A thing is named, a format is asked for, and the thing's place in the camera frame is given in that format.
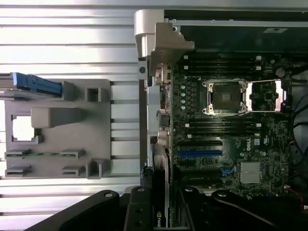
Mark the blue board connector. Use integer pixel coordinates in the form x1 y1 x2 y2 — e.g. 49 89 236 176
219 166 238 177

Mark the blue expansion slot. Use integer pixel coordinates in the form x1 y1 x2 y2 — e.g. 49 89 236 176
177 151 222 157

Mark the silver chipset heatsink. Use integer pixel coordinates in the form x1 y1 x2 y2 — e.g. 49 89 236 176
241 161 261 184

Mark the green motherboard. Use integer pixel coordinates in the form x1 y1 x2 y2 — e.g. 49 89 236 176
172 51 296 202

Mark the grey parts rack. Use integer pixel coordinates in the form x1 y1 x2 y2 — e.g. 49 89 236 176
4 79 112 180

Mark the green RAM stick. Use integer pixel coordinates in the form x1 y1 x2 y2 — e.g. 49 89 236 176
6 151 85 157

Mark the CPU socket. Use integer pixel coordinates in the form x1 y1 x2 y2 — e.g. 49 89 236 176
203 80 249 116

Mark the silver socket cover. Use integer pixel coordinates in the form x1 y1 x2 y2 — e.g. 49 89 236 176
248 79 284 113

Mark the silver CPU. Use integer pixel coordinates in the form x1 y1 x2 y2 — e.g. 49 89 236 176
12 116 37 142

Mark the thin metal locking lever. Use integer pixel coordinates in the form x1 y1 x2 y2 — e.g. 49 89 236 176
227 78 281 85

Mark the hard disk with blue carrier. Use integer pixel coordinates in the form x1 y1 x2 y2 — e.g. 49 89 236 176
0 72 64 100

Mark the grey open PC case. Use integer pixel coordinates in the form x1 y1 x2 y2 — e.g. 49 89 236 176
133 9 308 231

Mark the small case wall sticker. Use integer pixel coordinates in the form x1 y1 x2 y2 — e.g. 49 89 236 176
263 27 289 34

